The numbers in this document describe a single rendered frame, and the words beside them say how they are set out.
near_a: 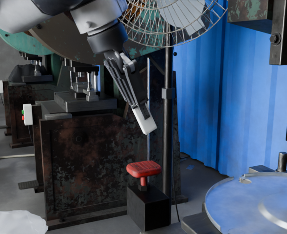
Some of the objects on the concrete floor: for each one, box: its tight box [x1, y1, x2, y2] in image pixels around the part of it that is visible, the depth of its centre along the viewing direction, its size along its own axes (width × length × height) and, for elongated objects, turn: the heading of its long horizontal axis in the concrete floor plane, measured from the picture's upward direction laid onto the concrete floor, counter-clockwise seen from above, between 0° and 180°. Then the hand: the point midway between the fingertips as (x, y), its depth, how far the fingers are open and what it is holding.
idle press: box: [0, 23, 88, 149], centre depth 374 cm, size 153×99×174 cm, turn 118°
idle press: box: [18, 0, 211, 231], centre depth 221 cm, size 153×99×174 cm, turn 113°
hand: (144, 117), depth 72 cm, fingers closed
